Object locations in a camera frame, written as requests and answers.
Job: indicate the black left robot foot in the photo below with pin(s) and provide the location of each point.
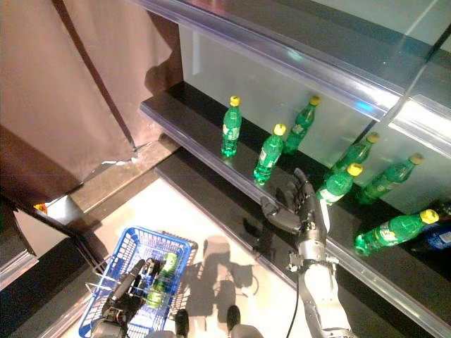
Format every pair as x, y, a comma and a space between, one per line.
181, 322

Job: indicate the dark shelf board clear strip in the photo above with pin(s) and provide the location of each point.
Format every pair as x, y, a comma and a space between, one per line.
211, 190
415, 274
197, 116
282, 42
359, 303
430, 112

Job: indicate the black right robot foot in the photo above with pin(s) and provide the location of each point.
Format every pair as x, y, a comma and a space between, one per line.
233, 317

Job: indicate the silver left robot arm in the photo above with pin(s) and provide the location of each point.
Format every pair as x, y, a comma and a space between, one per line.
105, 330

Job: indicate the black shelf upright post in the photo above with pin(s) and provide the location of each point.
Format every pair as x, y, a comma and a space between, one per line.
440, 44

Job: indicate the blue plastic shopping basket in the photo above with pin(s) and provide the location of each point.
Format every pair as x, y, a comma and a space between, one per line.
158, 235

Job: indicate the small orange object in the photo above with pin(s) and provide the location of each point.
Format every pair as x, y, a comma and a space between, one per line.
40, 207

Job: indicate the black robot foot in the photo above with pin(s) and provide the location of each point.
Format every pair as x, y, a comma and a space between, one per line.
181, 322
233, 317

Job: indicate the dark end shelf unit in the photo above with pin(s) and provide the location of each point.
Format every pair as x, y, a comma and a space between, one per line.
17, 267

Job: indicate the brown fabric curtain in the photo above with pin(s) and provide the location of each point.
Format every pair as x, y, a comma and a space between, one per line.
70, 70

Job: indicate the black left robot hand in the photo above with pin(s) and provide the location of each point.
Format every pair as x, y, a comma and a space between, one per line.
123, 303

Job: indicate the silver right robot leg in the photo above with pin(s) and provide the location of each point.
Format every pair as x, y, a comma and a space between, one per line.
246, 332

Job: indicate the green drink bottle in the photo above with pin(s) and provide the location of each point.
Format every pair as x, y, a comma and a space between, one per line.
163, 278

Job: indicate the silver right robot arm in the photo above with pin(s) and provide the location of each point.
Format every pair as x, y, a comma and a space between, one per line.
317, 288

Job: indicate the green Sprite bottle yellow cap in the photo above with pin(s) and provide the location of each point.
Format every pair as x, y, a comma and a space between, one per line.
268, 158
299, 128
334, 188
387, 234
385, 181
230, 132
356, 153

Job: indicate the silver left robot leg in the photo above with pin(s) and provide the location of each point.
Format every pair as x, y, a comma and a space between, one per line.
165, 334

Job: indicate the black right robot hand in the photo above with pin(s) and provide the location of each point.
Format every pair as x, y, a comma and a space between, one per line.
299, 211

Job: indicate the silver tape strip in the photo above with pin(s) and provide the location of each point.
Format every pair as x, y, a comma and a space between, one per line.
116, 162

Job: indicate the silver robot leg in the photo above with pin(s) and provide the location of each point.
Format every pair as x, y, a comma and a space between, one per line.
165, 334
246, 332

